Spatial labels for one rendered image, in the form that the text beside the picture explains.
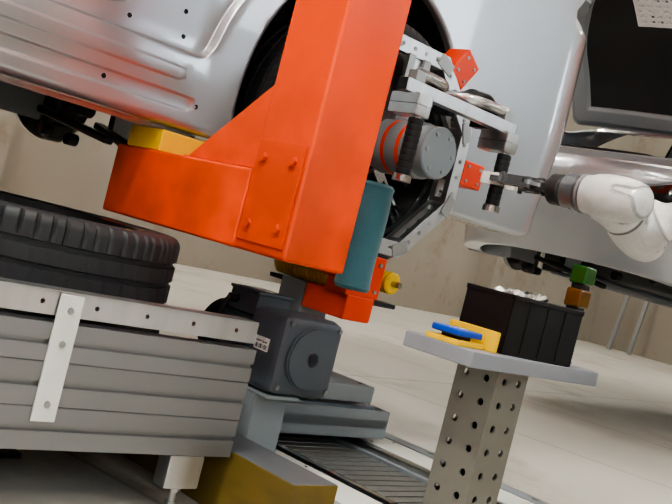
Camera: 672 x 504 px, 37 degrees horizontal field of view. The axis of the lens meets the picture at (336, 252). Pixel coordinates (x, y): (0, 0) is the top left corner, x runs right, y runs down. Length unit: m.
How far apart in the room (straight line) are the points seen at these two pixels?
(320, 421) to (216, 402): 0.68
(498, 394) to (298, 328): 0.46
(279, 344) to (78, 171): 6.99
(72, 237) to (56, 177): 7.08
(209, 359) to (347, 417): 0.80
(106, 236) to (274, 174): 0.34
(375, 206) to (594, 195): 0.50
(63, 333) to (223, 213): 0.47
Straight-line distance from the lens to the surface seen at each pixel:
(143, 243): 1.90
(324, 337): 2.16
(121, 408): 1.81
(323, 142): 1.86
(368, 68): 1.93
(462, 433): 1.97
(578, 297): 2.15
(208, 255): 10.15
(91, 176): 9.09
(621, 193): 2.26
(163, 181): 2.20
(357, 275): 2.32
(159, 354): 1.83
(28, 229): 1.80
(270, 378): 2.12
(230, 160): 2.05
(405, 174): 2.24
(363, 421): 2.67
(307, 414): 2.52
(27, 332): 1.68
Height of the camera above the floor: 0.58
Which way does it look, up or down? level
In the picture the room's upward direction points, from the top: 14 degrees clockwise
